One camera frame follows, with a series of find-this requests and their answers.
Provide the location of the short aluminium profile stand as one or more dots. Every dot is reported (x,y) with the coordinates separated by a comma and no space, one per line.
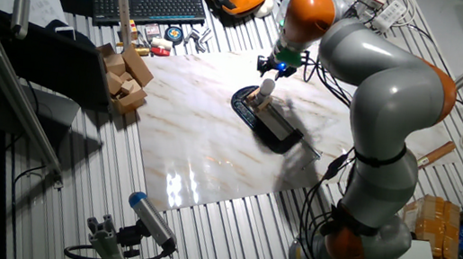
(106,243)

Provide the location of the brass pipe fitting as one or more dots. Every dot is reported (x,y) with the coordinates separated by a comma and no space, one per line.
(140,50)

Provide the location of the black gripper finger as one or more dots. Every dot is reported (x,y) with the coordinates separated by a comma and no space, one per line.
(261,68)
(289,73)

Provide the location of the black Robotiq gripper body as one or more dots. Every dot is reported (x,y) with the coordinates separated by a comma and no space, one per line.
(276,65)

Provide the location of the long aluminium bar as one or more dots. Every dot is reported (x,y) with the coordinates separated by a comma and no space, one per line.
(6,84)

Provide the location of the white red pipe valve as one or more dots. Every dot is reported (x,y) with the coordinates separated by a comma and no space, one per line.
(161,47)

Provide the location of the marble pattern mat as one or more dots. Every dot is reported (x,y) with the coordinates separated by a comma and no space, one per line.
(202,143)

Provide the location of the small red white box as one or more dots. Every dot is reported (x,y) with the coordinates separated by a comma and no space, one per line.
(152,31)

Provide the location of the silver camera blue cap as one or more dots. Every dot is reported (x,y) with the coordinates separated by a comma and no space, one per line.
(153,220)

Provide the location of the black blue tape measure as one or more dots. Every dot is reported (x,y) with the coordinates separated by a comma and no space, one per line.
(174,36)

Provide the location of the black keyboard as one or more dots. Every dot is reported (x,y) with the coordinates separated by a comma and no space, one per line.
(148,9)

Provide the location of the small wooden block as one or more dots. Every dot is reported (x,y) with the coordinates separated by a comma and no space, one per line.
(253,94)
(265,103)

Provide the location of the open cardboard box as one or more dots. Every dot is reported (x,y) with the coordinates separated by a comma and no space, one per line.
(127,78)

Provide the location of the black laptop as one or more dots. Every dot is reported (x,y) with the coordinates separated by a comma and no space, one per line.
(54,64)

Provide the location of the white power strip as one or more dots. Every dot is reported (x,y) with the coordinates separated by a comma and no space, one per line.
(388,15)

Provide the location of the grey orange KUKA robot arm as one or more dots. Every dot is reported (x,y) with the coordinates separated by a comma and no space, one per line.
(393,107)

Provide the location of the black iron C-clamp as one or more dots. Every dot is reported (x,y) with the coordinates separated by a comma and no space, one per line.
(277,144)

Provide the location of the silver camera on bar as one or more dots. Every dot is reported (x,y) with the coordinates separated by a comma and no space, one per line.
(20,16)

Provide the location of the silver metal pipe fitting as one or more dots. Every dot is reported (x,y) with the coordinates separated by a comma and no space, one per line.
(198,38)

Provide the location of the white egg-shaped object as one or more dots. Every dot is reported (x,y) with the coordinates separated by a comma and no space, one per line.
(266,7)

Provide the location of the white light bulb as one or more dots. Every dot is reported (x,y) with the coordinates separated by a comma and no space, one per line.
(267,87)

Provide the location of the taped cardboard package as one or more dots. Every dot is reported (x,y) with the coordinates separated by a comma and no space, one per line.
(431,226)

